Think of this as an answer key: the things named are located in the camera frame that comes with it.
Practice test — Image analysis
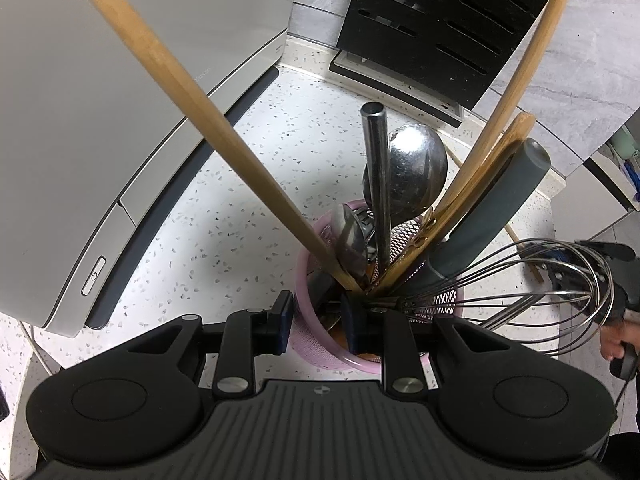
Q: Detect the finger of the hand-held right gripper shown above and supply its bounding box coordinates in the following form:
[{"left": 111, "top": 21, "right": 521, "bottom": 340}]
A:
[
  {"left": 547, "top": 261, "right": 628, "bottom": 319},
  {"left": 520, "top": 241, "right": 640, "bottom": 264}
]

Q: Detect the long wooden stick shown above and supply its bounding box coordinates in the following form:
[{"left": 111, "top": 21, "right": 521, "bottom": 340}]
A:
[
  {"left": 370, "top": 0, "right": 584, "bottom": 296},
  {"left": 62, "top": 0, "right": 364, "bottom": 294}
]

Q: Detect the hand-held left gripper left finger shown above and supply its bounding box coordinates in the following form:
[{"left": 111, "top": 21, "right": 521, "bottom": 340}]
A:
[{"left": 125, "top": 292, "right": 295, "bottom": 396}]

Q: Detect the steel rod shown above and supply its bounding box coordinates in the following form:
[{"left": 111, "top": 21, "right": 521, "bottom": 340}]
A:
[{"left": 360, "top": 101, "right": 394, "bottom": 282}]

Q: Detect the steel spoon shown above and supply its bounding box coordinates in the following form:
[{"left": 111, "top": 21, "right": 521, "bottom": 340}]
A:
[{"left": 334, "top": 205, "right": 374, "bottom": 287}]

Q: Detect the white cabinet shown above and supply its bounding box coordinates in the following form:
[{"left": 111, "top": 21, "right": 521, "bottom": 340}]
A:
[{"left": 550, "top": 109, "right": 640, "bottom": 242}]

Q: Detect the black knife block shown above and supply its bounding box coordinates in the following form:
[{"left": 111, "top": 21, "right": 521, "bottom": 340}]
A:
[{"left": 328, "top": 0, "right": 564, "bottom": 129}]

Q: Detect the white countertop appliance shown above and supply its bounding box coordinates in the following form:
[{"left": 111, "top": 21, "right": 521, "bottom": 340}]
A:
[{"left": 0, "top": 0, "right": 306, "bottom": 339}]

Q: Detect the wooden spatula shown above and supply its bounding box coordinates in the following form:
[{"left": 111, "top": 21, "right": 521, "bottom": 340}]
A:
[{"left": 390, "top": 112, "right": 537, "bottom": 286}]

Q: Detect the grey handled tool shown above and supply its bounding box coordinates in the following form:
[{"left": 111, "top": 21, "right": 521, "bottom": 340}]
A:
[{"left": 425, "top": 138, "right": 553, "bottom": 287}]

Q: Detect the person's right hand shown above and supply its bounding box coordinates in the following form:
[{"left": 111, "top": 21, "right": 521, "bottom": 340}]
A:
[{"left": 600, "top": 312, "right": 640, "bottom": 361}]

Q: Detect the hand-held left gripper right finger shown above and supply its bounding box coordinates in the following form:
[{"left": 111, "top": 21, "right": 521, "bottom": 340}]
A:
[{"left": 342, "top": 295, "right": 506, "bottom": 396}]

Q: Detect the steel ladle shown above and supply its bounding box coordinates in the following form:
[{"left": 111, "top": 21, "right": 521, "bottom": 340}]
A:
[{"left": 362, "top": 122, "right": 450, "bottom": 217}]

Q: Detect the wire whisk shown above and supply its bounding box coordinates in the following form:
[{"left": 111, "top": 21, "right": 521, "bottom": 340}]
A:
[{"left": 385, "top": 239, "right": 615, "bottom": 359}]

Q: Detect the pale green cup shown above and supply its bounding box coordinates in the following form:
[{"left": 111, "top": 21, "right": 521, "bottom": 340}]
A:
[{"left": 612, "top": 127, "right": 640, "bottom": 162}]

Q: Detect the blue object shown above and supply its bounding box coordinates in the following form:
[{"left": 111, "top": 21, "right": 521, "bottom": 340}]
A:
[{"left": 621, "top": 160, "right": 640, "bottom": 207}]

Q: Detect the wooden chopstick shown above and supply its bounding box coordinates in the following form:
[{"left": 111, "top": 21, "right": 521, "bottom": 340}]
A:
[{"left": 447, "top": 147, "right": 544, "bottom": 282}]

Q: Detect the pink mesh utensil holder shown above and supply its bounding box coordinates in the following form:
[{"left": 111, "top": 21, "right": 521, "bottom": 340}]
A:
[{"left": 297, "top": 199, "right": 466, "bottom": 374}]

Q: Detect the thin cable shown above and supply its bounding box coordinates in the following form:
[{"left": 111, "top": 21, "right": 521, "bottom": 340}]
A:
[{"left": 17, "top": 320, "right": 59, "bottom": 377}]

